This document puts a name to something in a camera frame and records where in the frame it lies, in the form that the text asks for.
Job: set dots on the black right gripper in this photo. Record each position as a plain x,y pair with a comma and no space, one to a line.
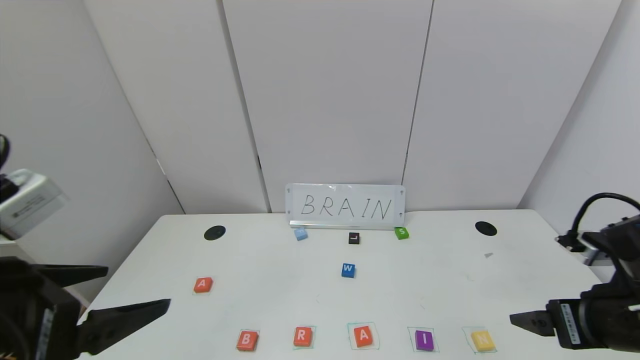
568,321

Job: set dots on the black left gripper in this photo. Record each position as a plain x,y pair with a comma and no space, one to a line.
50,320

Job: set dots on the yellow N letter block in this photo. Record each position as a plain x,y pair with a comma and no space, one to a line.
482,340

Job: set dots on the orange A letter block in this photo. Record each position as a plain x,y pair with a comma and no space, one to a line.
203,285
363,337

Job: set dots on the orange R letter block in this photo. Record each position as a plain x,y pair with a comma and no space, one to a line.
302,337

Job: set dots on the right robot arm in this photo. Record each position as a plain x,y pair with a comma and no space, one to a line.
617,310

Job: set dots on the black table grommet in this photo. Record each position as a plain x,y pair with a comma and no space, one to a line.
214,232
486,228

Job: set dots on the purple I letter block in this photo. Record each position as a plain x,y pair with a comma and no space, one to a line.
424,340

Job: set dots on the orange B letter block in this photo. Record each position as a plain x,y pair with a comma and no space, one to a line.
246,341

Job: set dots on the green S letter block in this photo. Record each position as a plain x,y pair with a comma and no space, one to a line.
402,233

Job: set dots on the blue W letter block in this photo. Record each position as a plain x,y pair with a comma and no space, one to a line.
348,270

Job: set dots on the black L letter block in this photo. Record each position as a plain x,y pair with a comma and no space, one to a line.
354,238

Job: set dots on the light blue letter block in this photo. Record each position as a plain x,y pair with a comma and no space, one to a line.
300,234

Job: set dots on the white BRAIN sign board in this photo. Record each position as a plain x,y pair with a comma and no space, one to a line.
345,206

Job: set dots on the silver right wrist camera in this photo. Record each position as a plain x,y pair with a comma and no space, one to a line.
595,247

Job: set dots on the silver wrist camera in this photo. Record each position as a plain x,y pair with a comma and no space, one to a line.
595,247
30,202

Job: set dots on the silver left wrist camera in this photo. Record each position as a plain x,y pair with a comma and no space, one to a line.
30,202

